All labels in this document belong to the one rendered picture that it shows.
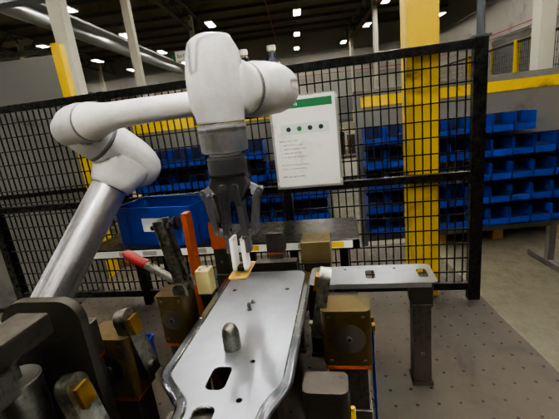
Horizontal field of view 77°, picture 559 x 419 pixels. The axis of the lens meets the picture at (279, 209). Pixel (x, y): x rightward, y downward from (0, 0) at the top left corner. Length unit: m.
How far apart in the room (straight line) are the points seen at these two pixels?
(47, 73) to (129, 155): 1.83
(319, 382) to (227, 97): 0.49
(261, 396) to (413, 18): 1.10
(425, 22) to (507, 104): 1.87
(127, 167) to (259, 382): 0.75
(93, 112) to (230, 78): 0.44
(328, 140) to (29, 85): 2.24
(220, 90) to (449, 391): 0.87
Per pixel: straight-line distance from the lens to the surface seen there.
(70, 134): 1.08
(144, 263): 0.83
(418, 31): 1.28
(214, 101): 0.64
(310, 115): 1.20
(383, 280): 0.87
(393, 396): 1.02
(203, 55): 0.66
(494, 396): 1.07
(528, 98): 3.15
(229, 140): 0.65
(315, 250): 0.96
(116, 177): 1.13
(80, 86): 5.11
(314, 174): 1.22
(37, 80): 2.95
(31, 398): 0.60
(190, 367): 0.68
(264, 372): 0.63
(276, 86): 0.75
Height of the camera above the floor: 1.40
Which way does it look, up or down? 15 degrees down
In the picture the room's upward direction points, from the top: 7 degrees counter-clockwise
